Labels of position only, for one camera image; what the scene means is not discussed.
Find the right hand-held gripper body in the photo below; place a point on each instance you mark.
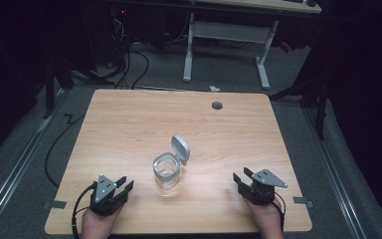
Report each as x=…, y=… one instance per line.
x=260, y=190

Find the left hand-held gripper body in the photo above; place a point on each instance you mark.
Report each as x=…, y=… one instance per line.
x=104, y=191

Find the glass jar with grey lid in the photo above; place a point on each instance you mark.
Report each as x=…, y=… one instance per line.
x=167, y=167

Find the person's right hand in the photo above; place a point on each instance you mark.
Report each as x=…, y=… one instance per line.
x=266, y=217

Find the person's left hand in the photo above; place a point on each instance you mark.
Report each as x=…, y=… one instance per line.
x=96, y=224

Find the grey tape strip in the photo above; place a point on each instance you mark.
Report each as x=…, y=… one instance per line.
x=303, y=201
x=55, y=204

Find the white paper scrap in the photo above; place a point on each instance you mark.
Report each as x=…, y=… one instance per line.
x=214, y=88

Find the black metal stand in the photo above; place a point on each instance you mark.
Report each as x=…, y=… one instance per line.
x=321, y=109
x=49, y=89

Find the white-framed desk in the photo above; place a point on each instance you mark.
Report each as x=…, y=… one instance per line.
x=227, y=32

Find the metal floor rail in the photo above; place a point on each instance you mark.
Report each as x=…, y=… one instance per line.
x=340, y=199
x=14, y=172

